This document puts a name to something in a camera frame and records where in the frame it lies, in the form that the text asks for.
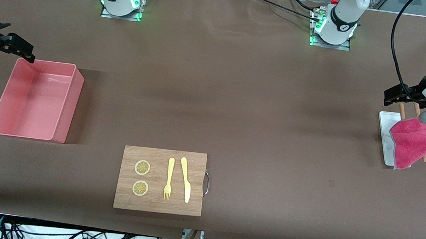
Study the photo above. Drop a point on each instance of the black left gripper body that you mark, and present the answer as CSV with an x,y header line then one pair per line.
x,y
415,89

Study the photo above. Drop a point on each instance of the red microfibre cloth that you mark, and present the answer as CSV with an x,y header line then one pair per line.
x,y
415,142

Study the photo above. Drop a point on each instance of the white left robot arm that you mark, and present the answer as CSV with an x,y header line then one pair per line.
x,y
345,14

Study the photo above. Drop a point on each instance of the brown wooden chopstick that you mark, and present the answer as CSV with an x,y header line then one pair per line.
x,y
402,111
416,108

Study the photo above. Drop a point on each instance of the white rectangular tray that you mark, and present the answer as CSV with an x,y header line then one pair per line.
x,y
385,131

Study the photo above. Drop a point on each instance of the pink plastic bin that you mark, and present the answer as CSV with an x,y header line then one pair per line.
x,y
34,103

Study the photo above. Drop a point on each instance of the brown table cover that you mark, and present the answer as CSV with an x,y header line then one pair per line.
x,y
272,162

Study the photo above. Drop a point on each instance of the lemon slice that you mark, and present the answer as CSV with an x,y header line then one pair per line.
x,y
140,188
142,167

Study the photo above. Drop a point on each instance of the yellow plastic fork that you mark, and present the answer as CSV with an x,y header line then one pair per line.
x,y
170,170

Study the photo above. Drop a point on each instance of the wooden cutting board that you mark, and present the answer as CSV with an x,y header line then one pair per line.
x,y
157,205

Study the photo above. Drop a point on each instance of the yellow plastic knife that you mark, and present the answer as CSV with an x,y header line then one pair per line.
x,y
186,180

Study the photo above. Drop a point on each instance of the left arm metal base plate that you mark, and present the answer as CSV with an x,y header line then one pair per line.
x,y
341,47

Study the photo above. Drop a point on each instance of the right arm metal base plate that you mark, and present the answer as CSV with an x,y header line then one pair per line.
x,y
120,17

